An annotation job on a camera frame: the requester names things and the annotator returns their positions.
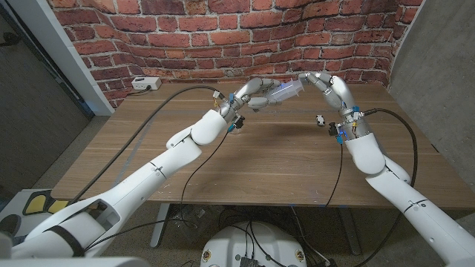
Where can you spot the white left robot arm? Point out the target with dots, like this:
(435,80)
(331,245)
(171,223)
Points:
(148,178)

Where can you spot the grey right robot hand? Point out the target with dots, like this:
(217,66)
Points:
(341,94)

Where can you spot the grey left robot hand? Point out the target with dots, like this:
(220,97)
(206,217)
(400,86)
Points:
(246,91)

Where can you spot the white power strip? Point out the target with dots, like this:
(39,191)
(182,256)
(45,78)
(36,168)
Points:
(145,83)

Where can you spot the small black white toy car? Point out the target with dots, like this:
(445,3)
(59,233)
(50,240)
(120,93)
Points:
(320,121)

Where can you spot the white robot torso base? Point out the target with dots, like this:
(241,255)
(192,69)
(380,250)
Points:
(230,244)

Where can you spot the grey table leg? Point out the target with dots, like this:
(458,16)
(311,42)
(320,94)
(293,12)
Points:
(349,230)
(160,226)

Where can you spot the clear plastic bag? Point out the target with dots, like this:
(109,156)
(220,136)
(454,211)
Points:
(193,222)

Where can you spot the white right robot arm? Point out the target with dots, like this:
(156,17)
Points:
(408,196)

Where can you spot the red brick print backdrop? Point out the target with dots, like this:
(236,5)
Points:
(237,37)

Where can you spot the white door frame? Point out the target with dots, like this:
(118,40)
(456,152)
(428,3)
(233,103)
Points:
(55,44)

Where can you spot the large clear plastic syringe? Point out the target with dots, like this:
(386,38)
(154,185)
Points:
(284,92)

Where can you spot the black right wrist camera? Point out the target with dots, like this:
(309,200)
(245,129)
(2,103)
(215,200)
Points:
(333,130)

